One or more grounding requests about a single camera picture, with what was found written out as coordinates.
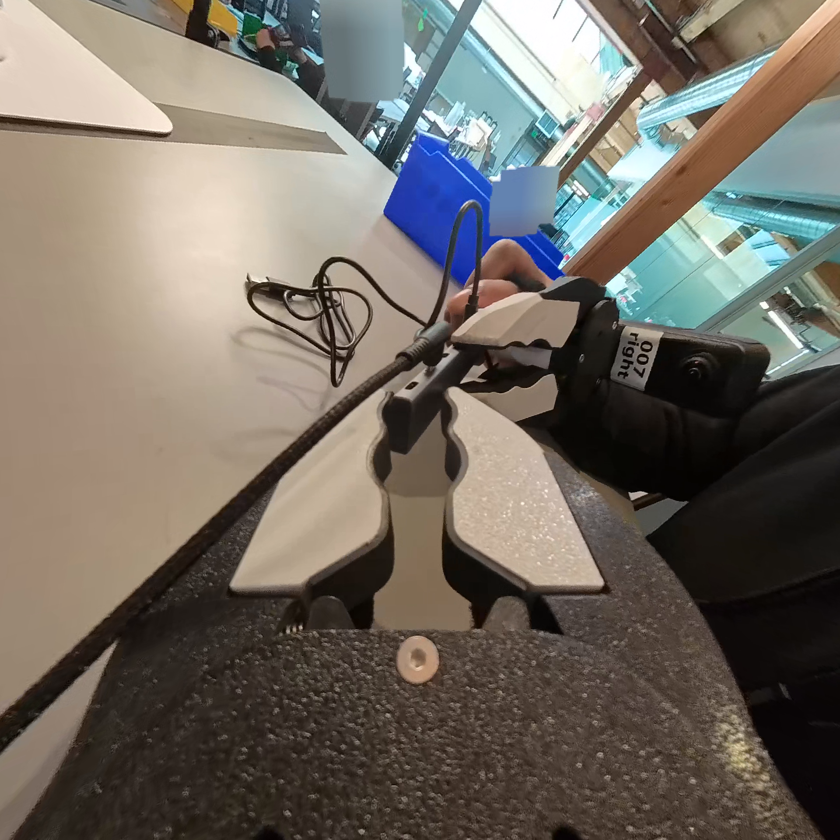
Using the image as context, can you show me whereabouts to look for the grey usb hub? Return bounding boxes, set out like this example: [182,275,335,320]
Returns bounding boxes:
[382,344,483,455]

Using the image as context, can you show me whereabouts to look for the yellow shape sorter box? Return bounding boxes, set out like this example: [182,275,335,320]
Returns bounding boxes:
[172,0,240,39]

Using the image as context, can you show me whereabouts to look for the white desk lamp stand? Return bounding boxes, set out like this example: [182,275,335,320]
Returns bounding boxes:
[0,0,173,137]

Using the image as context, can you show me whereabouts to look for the person's right forearm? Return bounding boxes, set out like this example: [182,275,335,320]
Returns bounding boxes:
[548,377,840,503]

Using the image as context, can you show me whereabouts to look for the blue plastic bin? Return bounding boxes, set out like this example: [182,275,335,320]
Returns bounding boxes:
[384,129,567,280]

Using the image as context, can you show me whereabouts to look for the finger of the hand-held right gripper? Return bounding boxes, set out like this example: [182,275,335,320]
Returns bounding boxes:
[459,344,559,395]
[449,289,581,352]

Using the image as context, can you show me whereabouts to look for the black braided hub cable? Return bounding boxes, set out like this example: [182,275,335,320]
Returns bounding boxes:
[0,320,455,752]

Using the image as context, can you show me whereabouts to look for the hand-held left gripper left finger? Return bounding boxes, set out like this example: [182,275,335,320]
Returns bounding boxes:
[228,394,396,614]

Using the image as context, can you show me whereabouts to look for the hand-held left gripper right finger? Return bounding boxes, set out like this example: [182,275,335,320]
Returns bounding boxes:
[441,388,606,621]

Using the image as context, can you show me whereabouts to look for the thin black usb-c cable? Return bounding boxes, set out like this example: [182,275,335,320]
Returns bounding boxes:
[246,199,487,389]

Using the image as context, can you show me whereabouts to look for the person's right hand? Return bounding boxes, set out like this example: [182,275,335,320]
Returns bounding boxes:
[445,238,549,326]

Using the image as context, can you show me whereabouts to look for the black metal post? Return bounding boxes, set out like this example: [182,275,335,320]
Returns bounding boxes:
[377,0,483,168]

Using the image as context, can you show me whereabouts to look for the person's black jacket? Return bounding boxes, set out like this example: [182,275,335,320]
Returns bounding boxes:
[646,486,840,840]

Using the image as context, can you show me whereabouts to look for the wooden beam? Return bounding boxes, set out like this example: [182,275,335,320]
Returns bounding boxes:
[564,0,840,283]

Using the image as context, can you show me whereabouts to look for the silver ventilation duct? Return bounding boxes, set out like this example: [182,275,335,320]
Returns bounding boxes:
[637,49,782,132]
[705,190,840,245]

